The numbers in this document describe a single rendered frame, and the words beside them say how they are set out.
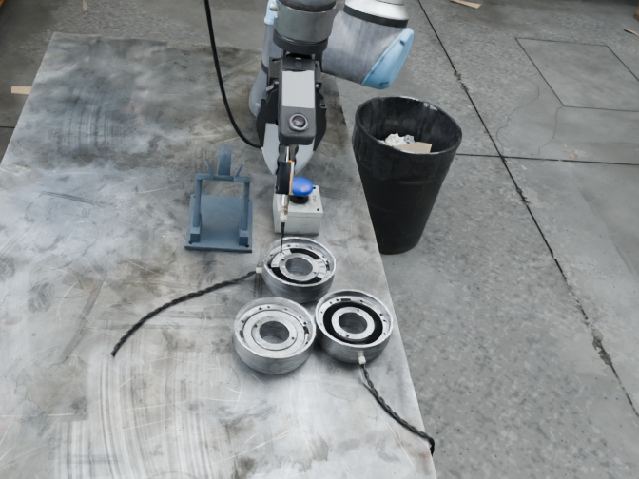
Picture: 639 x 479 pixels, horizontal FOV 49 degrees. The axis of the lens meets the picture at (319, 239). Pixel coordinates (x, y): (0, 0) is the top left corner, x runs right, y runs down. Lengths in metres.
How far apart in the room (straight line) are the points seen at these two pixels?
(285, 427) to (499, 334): 1.43
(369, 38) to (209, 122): 0.34
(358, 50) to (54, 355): 0.71
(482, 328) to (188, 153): 1.24
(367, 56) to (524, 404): 1.16
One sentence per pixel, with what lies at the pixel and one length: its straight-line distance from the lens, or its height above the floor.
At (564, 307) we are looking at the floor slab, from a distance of 2.41.
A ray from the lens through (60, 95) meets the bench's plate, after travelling 1.43.
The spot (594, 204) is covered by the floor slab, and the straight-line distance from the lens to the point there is 2.95.
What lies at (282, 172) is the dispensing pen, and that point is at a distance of 0.99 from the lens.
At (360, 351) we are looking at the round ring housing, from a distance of 0.91.
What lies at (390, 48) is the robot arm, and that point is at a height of 1.00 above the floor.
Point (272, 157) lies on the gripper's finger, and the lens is 1.00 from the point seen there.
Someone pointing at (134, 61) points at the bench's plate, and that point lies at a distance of 1.55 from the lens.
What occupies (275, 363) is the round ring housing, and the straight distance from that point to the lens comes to 0.88.
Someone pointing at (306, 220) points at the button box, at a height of 0.83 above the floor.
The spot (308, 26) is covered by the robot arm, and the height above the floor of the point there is 1.16.
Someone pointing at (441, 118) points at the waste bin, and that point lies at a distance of 2.33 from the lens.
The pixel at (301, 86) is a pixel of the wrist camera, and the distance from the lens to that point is 0.91.
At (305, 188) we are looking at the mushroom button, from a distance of 1.08.
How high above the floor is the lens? 1.51
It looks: 40 degrees down
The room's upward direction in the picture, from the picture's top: 11 degrees clockwise
